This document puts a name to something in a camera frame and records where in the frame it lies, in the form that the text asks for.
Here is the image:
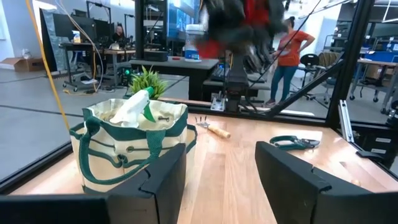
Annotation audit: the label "silver aluminium extrusion bar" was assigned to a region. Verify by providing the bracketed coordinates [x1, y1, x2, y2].
[337, 98, 356, 144]

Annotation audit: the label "white tub with blue label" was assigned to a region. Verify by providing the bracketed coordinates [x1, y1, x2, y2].
[184, 23, 205, 63]

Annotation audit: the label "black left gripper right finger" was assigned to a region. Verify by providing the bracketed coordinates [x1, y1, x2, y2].
[254, 141, 398, 224]

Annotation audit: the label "green plant in white pot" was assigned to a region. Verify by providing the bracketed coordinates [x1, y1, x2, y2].
[128, 65, 169, 101]

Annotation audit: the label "dark grey computer desk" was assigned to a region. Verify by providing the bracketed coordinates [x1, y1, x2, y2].
[128, 57, 265, 102]

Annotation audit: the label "black background monitor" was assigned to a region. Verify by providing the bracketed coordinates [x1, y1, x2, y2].
[52, 12, 98, 43]

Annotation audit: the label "black office chair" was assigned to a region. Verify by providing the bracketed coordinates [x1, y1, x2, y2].
[298, 53, 323, 97]

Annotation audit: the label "silver metal bracket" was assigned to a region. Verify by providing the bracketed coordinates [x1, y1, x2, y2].
[210, 91, 226, 113]

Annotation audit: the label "backlit black keyboard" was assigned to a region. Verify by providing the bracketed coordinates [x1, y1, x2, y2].
[210, 64, 233, 83]

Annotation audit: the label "white green spray bottle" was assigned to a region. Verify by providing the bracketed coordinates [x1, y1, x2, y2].
[108, 86, 157, 129]

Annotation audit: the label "green handled pruning shears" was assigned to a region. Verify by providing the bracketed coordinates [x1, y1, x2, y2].
[269, 134, 322, 152]

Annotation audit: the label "cream green canvas gardening bag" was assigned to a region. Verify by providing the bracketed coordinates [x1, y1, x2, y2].
[68, 98, 198, 195]

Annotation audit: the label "black red gardening gloves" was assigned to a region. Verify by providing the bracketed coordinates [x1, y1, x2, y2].
[195, 0, 289, 60]

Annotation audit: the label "person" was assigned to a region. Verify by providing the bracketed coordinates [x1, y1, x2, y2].
[111, 25, 126, 44]
[264, 16, 317, 106]

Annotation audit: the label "hanging yellow cable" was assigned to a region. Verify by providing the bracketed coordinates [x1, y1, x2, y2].
[24, 0, 71, 131]

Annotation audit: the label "computer monitor with blue screen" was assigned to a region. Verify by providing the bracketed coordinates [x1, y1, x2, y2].
[166, 0, 203, 43]

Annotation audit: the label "black aluminium table frame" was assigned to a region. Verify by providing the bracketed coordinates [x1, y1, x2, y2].
[0, 0, 398, 195]

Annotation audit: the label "brown cardboard box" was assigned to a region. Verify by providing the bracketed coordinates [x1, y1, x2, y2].
[0, 57, 45, 73]

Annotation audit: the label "wooden handled hand rake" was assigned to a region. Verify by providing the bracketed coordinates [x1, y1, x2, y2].
[194, 115, 232, 139]

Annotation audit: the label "wooden workbench on casters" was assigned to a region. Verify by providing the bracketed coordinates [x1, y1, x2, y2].
[348, 58, 398, 116]

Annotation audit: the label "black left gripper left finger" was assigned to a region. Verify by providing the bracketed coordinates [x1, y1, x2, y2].
[0, 142, 188, 224]

